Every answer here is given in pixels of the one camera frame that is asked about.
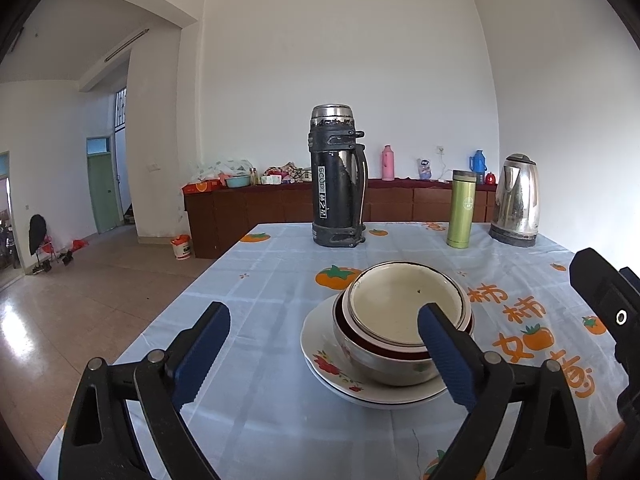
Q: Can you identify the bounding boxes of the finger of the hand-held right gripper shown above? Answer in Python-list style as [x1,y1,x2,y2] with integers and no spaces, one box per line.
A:
[569,247,622,334]

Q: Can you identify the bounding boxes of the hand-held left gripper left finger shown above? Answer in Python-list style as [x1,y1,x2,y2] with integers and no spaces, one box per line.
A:
[59,301,232,480]

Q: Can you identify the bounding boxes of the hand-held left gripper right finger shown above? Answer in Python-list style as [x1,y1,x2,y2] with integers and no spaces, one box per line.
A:
[417,301,587,480]

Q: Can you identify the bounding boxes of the cream enamel bowl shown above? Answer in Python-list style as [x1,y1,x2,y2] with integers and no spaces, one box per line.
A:
[346,262,466,348]

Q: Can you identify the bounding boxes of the red plastic bowl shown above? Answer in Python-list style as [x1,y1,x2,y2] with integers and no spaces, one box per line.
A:
[332,272,475,361]

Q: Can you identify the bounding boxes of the white floral plate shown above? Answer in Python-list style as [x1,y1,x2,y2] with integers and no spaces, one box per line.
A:
[300,292,451,401]

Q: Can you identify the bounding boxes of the person's right hand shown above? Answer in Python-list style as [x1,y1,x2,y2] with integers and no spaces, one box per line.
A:
[586,420,628,480]

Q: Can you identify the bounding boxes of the persimmon print tablecloth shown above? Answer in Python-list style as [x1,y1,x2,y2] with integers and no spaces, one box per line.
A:
[37,220,640,480]

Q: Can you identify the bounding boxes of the stainless steel electric kettle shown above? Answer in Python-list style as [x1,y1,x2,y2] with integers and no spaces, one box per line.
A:
[488,153,541,248]

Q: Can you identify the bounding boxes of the green insulated bottle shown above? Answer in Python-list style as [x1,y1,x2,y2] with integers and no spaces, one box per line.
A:
[446,169,476,249]

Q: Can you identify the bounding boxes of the brown wooden sideboard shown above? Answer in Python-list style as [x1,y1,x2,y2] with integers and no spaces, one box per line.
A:
[184,177,501,260]

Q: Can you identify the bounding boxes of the orange cardboard box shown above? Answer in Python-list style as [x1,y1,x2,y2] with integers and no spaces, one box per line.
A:
[181,180,226,196]

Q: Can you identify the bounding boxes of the green door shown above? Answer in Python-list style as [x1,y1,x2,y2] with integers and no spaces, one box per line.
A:
[86,137,122,235]

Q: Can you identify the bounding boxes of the white plastic bags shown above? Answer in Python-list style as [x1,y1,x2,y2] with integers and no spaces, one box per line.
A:
[187,157,253,183]

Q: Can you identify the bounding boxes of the patterned cloth bundle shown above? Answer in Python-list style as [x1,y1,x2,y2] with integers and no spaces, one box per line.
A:
[262,161,313,184]

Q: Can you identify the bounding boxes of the dark cloth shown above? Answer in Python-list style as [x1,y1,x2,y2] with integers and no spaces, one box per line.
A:
[27,214,48,257]

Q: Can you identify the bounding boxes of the large black thermos flask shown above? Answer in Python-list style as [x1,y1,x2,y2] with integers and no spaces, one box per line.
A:
[309,104,369,249]

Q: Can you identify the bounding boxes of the barred window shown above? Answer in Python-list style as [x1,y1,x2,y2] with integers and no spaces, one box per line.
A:
[114,87,128,133]

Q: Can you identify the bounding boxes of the fluorescent tube lamp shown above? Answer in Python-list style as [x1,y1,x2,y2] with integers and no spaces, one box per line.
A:
[104,29,150,63]

